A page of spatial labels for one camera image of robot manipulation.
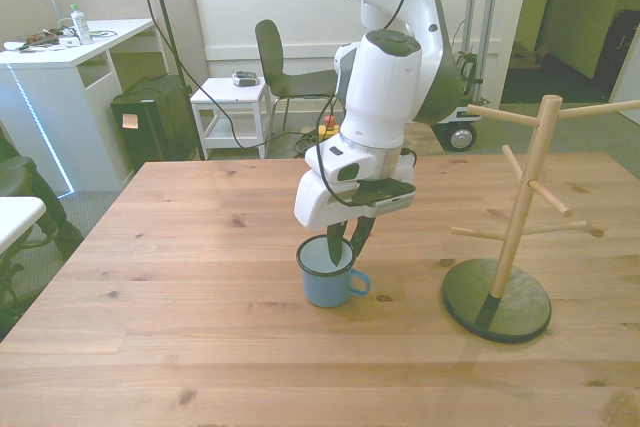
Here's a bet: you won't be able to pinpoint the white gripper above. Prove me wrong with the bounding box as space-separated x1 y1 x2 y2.
293 171 377 269

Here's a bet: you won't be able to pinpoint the blue enamel mug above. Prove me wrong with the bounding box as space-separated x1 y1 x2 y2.
295 235 372 309

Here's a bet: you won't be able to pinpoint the wooden mug tree black base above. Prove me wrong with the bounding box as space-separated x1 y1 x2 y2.
440 94 640 346

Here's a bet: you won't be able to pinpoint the yellow red emergency stop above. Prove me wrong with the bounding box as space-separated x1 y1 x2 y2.
317 115 342 144

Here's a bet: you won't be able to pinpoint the white side table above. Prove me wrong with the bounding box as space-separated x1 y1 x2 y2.
189 76 274 161

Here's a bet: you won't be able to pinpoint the black chair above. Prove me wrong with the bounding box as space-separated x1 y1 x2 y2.
254 19 351 133

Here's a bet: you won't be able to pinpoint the black tripod stand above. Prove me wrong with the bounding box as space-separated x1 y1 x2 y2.
122 0 206 161

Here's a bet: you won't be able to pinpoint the black computer tower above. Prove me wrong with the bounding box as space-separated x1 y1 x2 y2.
109 74 199 173

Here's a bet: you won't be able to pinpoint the person leg dark trousers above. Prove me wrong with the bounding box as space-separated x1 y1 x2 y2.
0 116 85 259

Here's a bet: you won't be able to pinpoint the white desk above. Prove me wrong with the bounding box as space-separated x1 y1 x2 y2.
0 18 169 198

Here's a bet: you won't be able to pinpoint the white round tabletop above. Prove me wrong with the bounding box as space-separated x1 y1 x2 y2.
0 195 47 254

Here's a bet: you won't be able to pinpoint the clear plastic bottle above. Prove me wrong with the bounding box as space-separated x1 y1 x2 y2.
69 2 95 46

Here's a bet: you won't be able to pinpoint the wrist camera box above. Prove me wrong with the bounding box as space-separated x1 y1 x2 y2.
349 177 418 214

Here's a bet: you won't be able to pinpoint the black coiled floor cables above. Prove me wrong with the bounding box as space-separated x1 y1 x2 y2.
292 130 324 158

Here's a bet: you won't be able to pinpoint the black hanging cable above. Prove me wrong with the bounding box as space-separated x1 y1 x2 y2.
127 0 336 151

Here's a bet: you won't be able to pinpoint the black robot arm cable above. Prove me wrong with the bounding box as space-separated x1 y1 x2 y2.
317 0 441 208

